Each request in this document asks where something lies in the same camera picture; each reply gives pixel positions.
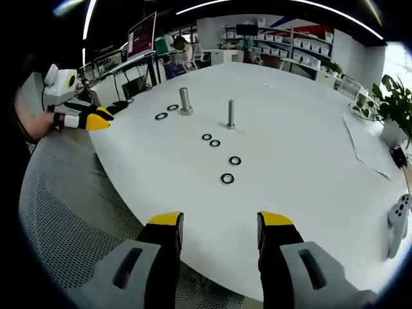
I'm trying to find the row of white storage bins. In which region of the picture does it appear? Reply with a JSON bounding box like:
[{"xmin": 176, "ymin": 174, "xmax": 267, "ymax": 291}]
[{"xmin": 223, "ymin": 24, "xmax": 333, "ymax": 62}]

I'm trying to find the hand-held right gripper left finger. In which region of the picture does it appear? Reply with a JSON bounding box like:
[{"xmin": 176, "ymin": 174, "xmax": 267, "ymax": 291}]
[{"xmin": 69, "ymin": 211, "xmax": 185, "ymax": 309}]

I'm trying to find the small black device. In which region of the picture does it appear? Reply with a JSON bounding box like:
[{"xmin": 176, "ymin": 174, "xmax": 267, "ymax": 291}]
[{"xmin": 389, "ymin": 146, "xmax": 407, "ymax": 169}]

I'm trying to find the person's left hand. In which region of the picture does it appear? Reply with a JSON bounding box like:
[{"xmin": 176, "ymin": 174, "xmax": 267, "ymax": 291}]
[{"xmin": 16, "ymin": 93, "xmax": 66, "ymax": 145}]

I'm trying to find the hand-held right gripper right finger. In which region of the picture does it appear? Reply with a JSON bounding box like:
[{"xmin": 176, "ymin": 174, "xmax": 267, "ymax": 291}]
[{"xmin": 257, "ymin": 211, "xmax": 379, "ymax": 309}]

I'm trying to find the computer monitor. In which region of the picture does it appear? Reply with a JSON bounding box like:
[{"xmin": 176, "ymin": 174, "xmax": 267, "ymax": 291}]
[{"xmin": 126, "ymin": 12, "xmax": 158, "ymax": 62}]

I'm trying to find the thin threaded steel stud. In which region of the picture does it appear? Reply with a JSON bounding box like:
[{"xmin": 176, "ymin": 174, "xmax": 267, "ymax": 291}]
[{"xmin": 225, "ymin": 100, "xmax": 236, "ymax": 130}]

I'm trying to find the dark screen on stand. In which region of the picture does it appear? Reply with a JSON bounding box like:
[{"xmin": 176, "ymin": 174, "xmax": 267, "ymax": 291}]
[{"xmin": 235, "ymin": 23, "xmax": 259, "ymax": 62}]

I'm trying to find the white standing desk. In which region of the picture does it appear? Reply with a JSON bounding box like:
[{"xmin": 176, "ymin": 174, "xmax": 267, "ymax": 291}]
[{"xmin": 84, "ymin": 51, "xmax": 169, "ymax": 99}]

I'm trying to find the potted green plant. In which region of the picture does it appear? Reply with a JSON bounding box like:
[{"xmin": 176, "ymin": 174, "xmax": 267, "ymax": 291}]
[{"xmin": 351, "ymin": 74, "xmax": 412, "ymax": 151}]

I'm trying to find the black box under desk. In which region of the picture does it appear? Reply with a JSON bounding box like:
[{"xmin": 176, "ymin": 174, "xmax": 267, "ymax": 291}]
[{"xmin": 121, "ymin": 77, "xmax": 146, "ymax": 99}]

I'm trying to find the white game controller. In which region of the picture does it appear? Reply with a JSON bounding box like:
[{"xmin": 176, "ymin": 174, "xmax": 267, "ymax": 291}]
[{"xmin": 386, "ymin": 194, "xmax": 412, "ymax": 260}]

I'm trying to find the grey mesh chair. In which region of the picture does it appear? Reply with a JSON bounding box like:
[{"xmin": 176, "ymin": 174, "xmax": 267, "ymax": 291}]
[{"xmin": 18, "ymin": 128, "xmax": 245, "ymax": 309}]

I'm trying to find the metal shelf rack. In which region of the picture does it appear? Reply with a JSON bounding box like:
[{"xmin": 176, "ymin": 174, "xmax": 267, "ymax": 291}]
[{"xmin": 221, "ymin": 19, "xmax": 335, "ymax": 72}]

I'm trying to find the small green plant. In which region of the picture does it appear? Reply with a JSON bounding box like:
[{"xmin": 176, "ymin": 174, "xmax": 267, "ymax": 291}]
[{"xmin": 321, "ymin": 60, "xmax": 344, "ymax": 77}]

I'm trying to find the white paper sheet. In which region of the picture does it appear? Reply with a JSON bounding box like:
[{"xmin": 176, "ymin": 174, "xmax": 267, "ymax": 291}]
[{"xmin": 342, "ymin": 102, "xmax": 404, "ymax": 183}]

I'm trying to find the thick threaded steel stud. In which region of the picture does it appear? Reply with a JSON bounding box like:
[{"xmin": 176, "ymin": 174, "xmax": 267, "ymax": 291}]
[{"xmin": 178, "ymin": 87, "xmax": 194, "ymax": 117}]

